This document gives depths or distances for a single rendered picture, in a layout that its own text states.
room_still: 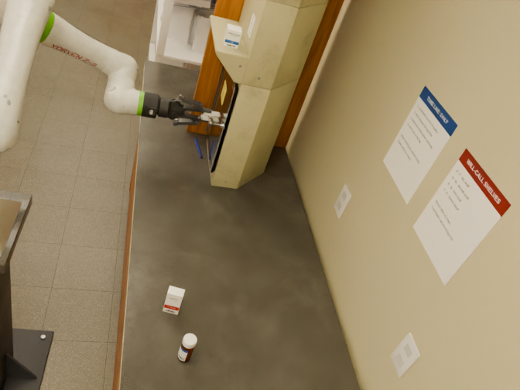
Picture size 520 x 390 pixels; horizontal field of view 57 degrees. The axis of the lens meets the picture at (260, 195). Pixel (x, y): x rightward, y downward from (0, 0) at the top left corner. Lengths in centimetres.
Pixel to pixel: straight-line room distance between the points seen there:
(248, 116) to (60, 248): 152
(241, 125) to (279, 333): 76
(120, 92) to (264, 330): 97
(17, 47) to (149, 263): 74
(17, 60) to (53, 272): 152
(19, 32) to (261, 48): 73
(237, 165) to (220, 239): 33
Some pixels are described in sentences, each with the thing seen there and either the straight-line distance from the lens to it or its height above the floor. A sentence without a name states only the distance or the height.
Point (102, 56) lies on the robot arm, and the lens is 186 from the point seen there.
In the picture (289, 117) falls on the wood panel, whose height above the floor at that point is 111.
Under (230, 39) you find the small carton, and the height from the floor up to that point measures 154.
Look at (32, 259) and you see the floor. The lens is 287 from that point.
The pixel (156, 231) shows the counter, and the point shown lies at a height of 94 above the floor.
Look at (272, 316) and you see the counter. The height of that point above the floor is 94.
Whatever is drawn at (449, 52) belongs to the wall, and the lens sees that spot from 145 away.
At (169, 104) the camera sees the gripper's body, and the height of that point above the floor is 122.
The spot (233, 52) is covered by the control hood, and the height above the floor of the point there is 151.
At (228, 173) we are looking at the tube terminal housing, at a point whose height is 101.
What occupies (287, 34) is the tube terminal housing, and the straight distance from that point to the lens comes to 169.
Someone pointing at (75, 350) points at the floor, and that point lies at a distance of 254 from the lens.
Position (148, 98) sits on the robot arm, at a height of 124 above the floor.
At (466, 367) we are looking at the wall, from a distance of 125.
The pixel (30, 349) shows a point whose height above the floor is 2.
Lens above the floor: 216
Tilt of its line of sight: 37 degrees down
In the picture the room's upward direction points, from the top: 21 degrees clockwise
